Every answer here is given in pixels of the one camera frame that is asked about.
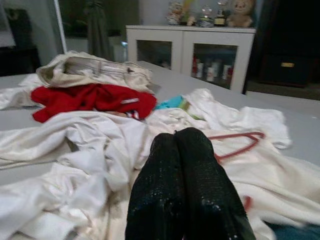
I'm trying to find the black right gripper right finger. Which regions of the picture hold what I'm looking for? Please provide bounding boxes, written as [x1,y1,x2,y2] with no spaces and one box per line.
[174,126,257,240]

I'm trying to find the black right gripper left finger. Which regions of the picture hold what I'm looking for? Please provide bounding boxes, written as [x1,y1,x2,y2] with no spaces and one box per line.
[124,132,187,240]

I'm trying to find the cream white t-shirt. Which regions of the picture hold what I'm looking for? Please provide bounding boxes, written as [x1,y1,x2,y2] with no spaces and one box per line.
[134,129,320,240]

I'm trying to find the white crumpled garment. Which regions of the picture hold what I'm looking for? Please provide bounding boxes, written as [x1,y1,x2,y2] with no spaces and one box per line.
[147,87,293,151]

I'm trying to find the small turquoise garment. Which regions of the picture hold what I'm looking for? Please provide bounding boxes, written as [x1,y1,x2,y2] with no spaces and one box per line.
[154,94,200,119]

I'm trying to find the blue denim jacket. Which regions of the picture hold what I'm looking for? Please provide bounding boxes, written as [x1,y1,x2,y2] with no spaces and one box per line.
[268,221,320,240]

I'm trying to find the red sweater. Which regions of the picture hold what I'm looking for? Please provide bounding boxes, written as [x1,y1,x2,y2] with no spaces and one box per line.
[30,83,158,124]

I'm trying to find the black speaker box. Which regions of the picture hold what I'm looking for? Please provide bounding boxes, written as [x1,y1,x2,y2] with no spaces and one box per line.
[257,48,315,88]

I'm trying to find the cream white jeans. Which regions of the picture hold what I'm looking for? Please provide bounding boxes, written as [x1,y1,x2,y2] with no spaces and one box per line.
[36,50,155,95]

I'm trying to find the white glass door cabinet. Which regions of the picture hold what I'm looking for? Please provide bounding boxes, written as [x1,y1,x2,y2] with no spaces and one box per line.
[125,24,258,95]

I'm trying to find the white shirt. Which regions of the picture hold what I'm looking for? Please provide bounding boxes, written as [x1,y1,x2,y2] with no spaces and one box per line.
[0,73,52,111]

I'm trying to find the grey curtain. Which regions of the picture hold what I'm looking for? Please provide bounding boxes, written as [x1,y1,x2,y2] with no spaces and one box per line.
[86,0,112,61]

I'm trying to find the small trophy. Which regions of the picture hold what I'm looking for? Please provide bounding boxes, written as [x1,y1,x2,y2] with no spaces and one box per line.
[213,0,228,27]

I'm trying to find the glass ball ornament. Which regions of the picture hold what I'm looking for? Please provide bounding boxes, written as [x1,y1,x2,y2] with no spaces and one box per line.
[199,4,214,27]

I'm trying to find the beige plush toy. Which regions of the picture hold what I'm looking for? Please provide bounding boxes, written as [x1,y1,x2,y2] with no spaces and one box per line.
[225,0,256,28]

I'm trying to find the yellow green ornament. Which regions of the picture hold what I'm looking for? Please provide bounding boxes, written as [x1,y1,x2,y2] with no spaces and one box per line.
[183,0,198,26]

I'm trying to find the black desk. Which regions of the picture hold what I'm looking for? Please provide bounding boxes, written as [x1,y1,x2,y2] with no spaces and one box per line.
[0,44,42,77]

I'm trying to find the white door frame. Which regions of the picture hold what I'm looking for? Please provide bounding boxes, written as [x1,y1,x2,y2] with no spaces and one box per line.
[53,0,68,54]

